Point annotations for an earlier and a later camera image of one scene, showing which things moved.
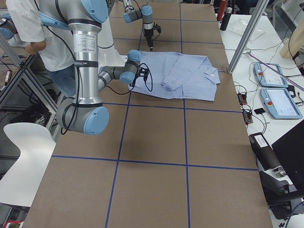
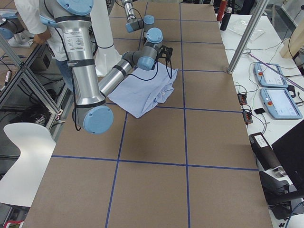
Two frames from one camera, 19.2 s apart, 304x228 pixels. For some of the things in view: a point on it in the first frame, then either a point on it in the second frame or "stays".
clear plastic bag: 238,26 stays
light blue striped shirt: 178,75 → 140,92
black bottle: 226,19 stays
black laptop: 290,149 stays
